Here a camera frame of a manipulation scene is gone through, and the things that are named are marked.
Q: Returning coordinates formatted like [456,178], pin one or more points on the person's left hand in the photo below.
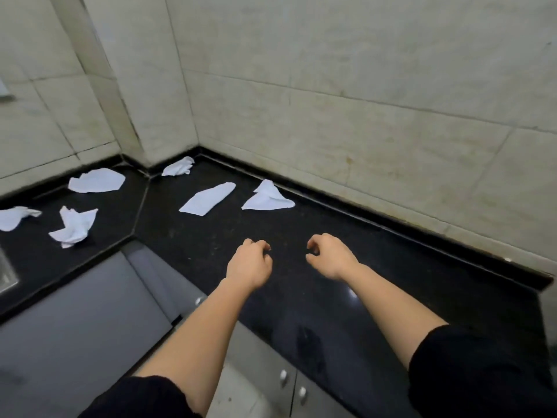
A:
[250,265]

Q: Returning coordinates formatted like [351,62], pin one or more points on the person's left forearm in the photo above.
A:
[200,343]

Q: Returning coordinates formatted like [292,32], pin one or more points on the group of white cloths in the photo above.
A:
[206,199]

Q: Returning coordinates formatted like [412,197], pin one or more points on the grey cabinet door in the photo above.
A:
[78,326]

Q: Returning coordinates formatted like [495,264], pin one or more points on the person's right forearm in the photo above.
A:
[396,313]

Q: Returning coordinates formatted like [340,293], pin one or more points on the person's right hand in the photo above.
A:
[333,256]

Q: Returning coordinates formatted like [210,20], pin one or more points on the round silver door knob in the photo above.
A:
[283,377]
[302,393]

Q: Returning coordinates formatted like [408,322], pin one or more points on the steel sink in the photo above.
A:
[6,274]

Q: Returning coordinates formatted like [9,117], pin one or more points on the grey cupboard door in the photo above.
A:
[324,407]
[261,356]

